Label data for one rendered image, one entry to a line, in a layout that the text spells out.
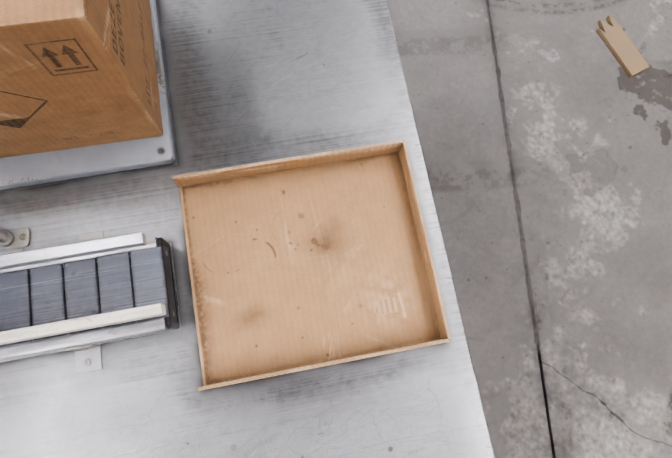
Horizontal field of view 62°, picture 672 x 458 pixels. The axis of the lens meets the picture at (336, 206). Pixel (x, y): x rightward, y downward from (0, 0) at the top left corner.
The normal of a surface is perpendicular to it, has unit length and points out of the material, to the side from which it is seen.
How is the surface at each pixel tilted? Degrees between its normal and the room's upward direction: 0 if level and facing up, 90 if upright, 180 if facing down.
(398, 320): 0
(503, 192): 0
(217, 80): 0
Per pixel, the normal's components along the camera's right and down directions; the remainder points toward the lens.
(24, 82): 0.17, 0.96
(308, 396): 0.05, -0.25
